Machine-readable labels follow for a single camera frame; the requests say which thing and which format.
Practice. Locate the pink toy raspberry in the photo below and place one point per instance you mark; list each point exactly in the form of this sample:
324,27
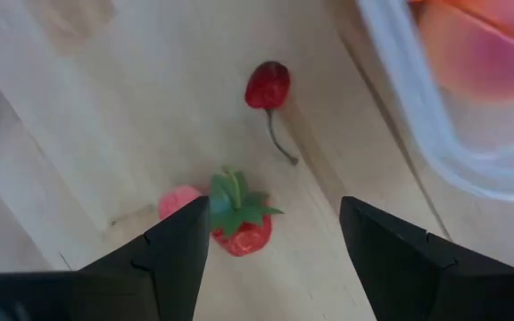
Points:
174,200

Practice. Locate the dark red toy cherry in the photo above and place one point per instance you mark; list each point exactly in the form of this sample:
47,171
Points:
268,84

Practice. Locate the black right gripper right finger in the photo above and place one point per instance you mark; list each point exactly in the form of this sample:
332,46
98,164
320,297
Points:
417,285

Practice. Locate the clear plastic tupperware container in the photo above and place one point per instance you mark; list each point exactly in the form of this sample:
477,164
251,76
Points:
417,89

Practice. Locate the red toy strawberry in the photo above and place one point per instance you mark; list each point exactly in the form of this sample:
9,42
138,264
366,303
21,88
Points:
243,238

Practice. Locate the pink toy peach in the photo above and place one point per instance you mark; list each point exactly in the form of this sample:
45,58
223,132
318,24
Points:
484,58

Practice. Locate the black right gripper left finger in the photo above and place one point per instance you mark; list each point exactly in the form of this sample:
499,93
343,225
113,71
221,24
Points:
159,276

